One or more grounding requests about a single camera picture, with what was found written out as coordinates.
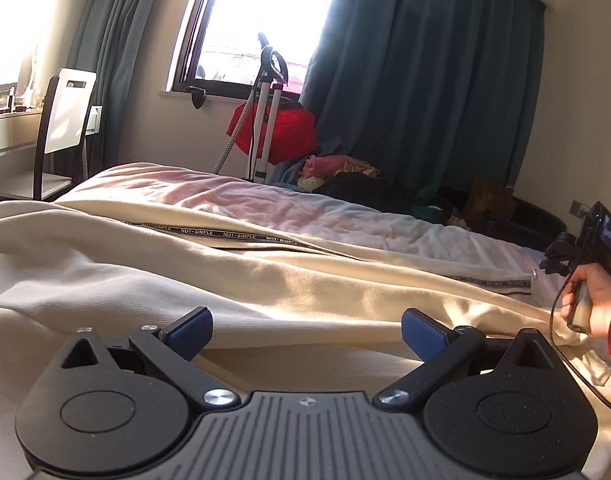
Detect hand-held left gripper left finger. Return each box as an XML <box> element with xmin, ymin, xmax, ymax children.
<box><xmin>40</xmin><ymin>306</ymin><xmax>239</xmax><ymax>408</ymax></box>

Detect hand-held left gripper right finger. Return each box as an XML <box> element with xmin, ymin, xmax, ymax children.
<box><xmin>373</xmin><ymin>308</ymin><xmax>571</xmax><ymax>408</ymax></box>

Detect cream sweatpants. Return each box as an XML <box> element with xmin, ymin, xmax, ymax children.
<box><xmin>0</xmin><ymin>199</ymin><xmax>593</xmax><ymax>480</ymax></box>

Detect dark clothes pile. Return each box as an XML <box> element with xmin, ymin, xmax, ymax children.
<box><xmin>317</xmin><ymin>172</ymin><xmax>457</xmax><ymax>219</ymax></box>

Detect person's right hand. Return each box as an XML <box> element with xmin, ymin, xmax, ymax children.
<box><xmin>559</xmin><ymin>262</ymin><xmax>611</xmax><ymax>337</ymax></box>

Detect black armchair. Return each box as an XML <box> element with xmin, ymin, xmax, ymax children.
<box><xmin>435</xmin><ymin>187</ymin><xmax>569</xmax><ymax>252</ymax></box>

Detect brown bag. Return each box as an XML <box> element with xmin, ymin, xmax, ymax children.
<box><xmin>462</xmin><ymin>174</ymin><xmax>517</xmax><ymax>227</ymax></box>

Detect pink cloth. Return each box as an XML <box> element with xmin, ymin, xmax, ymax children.
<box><xmin>298</xmin><ymin>154</ymin><xmax>382</xmax><ymax>194</ymax></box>

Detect red garment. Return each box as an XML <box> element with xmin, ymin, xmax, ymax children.
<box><xmin>225</xmin><ymin>99</ymin><xmax>317</xmax><ymax>164</ymax></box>

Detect garment steamer stand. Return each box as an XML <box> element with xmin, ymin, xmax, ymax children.
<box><xmin>212</xmin><ymin>32</ymin><xmax>290</xmax><ymax>184</ymax></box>

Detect wide teal curtain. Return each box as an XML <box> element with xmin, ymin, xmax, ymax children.
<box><xmin>284</xmin><ymin>0</ymin><xmax>547</xmax><ymax>202</ymax></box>

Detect black and white chair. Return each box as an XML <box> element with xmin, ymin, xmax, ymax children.
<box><xmin>32</xmin><ymin>67</ymin><xmax>98</xmax><ymax>202</ymax></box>

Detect white vanity desk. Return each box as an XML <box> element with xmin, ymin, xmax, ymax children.
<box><xmin>0</xmin><ymin>107</ymin><xmax>45</xmax><ymax>207</ymax></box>

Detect narrow teal curtain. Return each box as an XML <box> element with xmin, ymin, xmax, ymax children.
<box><xmin>50</xmin><ymin>0</ymin><xmax>212</xmax><ymax>182</ymax></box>

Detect dark framed window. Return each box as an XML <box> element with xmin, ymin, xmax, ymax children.
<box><xmin>167</xmin><ymin>0</ymin><xmax>339</xmax><ymax>97</ymax></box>

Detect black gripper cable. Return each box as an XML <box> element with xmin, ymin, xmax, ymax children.
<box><xmin>549</xmin><ymin>277</ymin><xmax>611</xmax><ymax>420</ymax></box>

